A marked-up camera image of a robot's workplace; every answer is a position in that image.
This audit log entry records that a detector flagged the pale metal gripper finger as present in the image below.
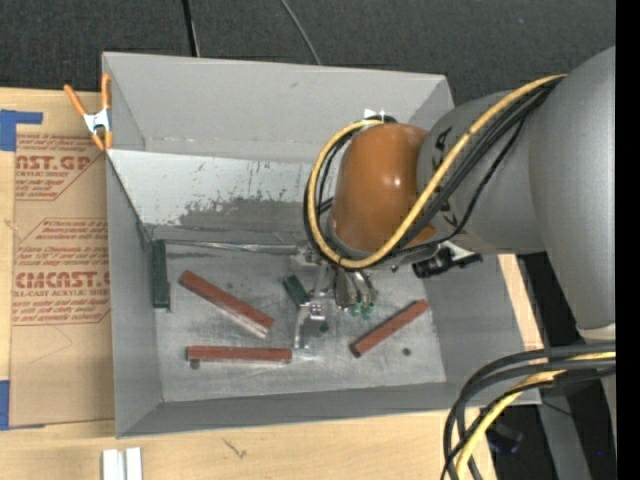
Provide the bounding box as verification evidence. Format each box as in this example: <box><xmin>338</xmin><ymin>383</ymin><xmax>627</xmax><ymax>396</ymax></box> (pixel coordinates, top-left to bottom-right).
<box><xmin>293</xmin><ymin>308</ymin><xmax>310</xmax><ymax>351</ymax></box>
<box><xmin>305</xmin><ymin>303</ymin><xmax>328</xmax><ymax>342</ymax></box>

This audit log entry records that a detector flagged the dark green flat block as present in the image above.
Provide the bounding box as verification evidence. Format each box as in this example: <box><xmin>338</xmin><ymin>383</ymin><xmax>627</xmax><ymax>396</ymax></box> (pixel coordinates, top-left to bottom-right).
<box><xmin>281</xmin><ymin>274</ymin><xmax>331</xmax><ymax>333</ymax></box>
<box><xmin>151</xmin><ymin>239</ymin><xmax>172</xmax><ymax>312</ymax></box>

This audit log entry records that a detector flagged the red-brown flat block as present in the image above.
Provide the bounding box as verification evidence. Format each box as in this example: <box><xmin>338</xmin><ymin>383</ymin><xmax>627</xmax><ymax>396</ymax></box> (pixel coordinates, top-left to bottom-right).
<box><xmin>177</xmin><ymin>269</ymin><xmax>276</xmax><ymax>340</ymax></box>
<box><xmin>348</xmin><ymin>298</ymin><xmax>431</xmax><ymax>359</ymax></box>
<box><xmin>185</xmin><ymin>344</ymin><xmax>294</xmax><ymax>370</ymax></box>

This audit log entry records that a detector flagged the grey metal bin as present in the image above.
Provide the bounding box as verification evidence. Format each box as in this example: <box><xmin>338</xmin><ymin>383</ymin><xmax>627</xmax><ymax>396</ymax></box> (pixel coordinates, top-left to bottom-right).
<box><xmin>101</xmin><ymin>51</ymin><xmax>544</xmax><ymax>440</ymax></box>

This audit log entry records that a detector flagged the brown cardboard board red print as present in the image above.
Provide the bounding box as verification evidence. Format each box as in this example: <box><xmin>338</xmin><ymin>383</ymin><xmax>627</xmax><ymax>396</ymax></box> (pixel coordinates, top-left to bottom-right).
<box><xmin>0</xmin><ymin>86</ymin><xmax>117</xmax><ymax>430</ymax></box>

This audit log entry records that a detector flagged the black cylinder on white bracket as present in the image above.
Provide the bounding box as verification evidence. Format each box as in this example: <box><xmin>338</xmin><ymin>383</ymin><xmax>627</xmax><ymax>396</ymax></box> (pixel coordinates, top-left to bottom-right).
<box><xmin>411</xmin><ymin>246</ymin><xmax>484</xmax><ymax>279</ymax></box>

